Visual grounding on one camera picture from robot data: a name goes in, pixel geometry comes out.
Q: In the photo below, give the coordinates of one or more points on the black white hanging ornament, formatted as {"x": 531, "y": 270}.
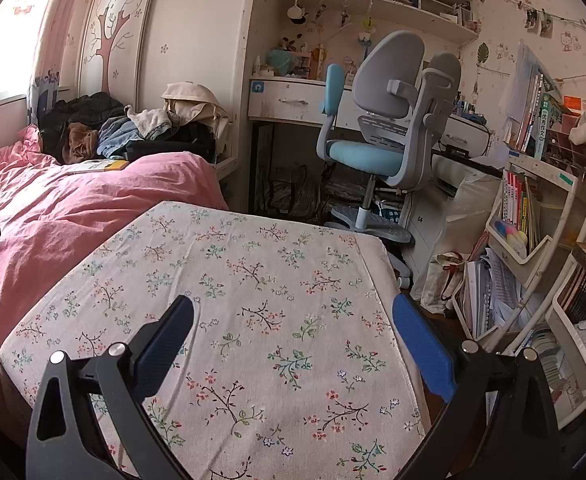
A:
{"x": 297, "y": 11}

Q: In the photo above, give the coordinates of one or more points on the black striped bag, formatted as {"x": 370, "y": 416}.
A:
{"x": 288, "y": 192}

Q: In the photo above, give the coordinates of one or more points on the pile of paper notebooks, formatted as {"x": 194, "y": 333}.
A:
{"x": 498, "y": 295}

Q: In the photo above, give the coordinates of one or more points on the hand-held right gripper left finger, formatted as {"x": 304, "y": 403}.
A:
{"x": 165, "y": 345}

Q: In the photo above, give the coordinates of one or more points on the green leaf wall sticker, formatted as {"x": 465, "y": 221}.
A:
{"x": 483, "y": 54}

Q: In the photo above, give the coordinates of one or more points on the upright tall books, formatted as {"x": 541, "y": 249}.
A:
{"x": 538, "y": 110}

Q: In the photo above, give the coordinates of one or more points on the white desk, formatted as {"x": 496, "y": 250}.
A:
{"x": 293, "y": 97}

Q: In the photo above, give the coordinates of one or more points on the white drawer cabinet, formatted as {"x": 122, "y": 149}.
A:
{"x": 425, "y": 235}

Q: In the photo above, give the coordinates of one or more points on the blue grey desk chair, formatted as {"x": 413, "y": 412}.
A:
{"x": 388, "y": 90}

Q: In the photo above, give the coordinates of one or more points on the white wall shelf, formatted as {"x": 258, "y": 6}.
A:
{"x": 388, "y": 5}

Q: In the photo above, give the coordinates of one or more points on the pink blanket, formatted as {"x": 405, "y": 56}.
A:
{"x": 73, "y": 220}

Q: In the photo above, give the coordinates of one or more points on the floral cloth covered table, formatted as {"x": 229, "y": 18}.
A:
{"x": 253, "y": 285}

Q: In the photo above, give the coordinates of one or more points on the row of colourful books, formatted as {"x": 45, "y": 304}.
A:
{"x": 518, "y": 205}

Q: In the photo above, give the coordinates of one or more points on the cream tote bag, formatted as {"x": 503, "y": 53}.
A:
{"x": 440, "y": 280}

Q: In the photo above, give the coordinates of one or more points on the white printer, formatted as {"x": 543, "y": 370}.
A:
{"x": 450, "y": 172}

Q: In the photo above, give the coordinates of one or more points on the white rolling shelf cart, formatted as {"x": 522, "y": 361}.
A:
{"x": 548, "y": 270}

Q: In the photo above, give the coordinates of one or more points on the blue denim garment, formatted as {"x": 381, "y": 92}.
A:
{"x": 118, "y": 137}

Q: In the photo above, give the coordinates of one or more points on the white grey garment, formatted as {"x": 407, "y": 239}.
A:
{"x": 150, "y": 120}

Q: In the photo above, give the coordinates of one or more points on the printed pink curtain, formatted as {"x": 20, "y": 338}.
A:
{"x": 50, "y": 35}

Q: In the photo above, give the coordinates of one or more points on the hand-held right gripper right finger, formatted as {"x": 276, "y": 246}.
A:
{"x": 423, "y": 347}

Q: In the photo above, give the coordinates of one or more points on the yellow book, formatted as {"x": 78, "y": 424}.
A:
{"x": 98, "y": 166}

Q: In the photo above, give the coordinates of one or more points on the brown garment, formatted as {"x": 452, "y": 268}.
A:
{"x": 80, "y": 142}

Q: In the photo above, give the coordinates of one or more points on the white paper bag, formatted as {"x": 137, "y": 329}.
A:
{"x": 473, "y": 210}

